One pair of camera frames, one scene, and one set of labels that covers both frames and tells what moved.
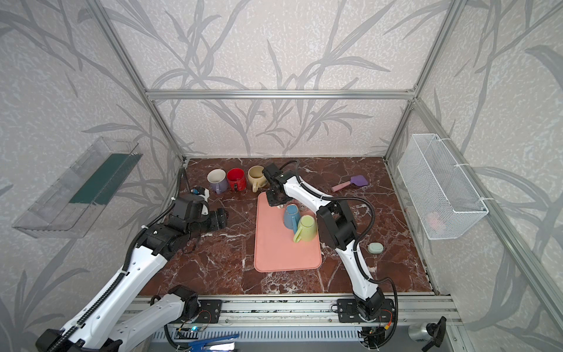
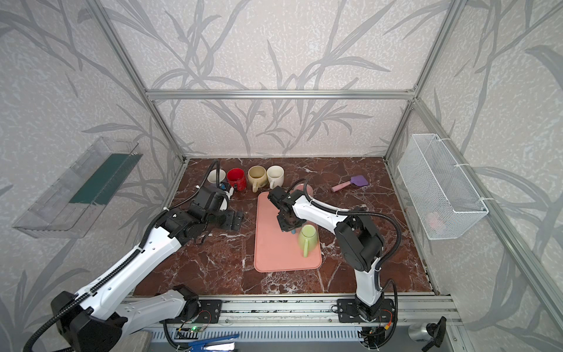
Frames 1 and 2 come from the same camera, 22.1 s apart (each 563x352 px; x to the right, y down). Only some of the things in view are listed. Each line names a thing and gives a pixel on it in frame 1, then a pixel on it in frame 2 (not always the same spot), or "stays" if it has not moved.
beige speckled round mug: [256, 177] stays
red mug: [236, 179] stays
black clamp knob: [436, 332] stays
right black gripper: [274, 196] → [287, 218]
